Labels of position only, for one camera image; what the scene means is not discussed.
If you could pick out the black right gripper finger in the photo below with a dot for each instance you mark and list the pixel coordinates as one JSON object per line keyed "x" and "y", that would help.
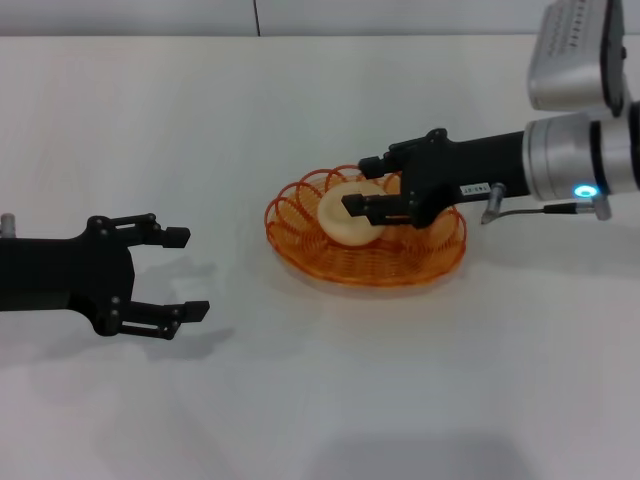
{"x": 372, "y": 166}
{"x": 355, "y": 205}

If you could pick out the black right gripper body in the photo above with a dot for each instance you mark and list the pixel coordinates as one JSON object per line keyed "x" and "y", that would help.
{"x": 470, "y": 165}

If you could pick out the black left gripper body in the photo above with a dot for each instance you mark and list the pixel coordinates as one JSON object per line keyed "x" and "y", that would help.
{"x": 65, "y": 272}

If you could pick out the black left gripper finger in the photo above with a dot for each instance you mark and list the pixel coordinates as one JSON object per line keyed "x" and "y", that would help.
{"x": 176, "y": 238}
{"x": 192, "y": 311}

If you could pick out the round beige bread bun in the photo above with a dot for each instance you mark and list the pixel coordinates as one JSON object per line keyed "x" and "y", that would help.
{"x": 335, "y": 220}

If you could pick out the orange woven plastic basket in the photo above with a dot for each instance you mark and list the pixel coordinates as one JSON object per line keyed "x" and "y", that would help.
{"x": 360, "y": 265}

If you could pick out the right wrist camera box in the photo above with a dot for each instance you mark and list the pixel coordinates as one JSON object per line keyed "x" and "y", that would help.
{"x": 565, "y": 55}

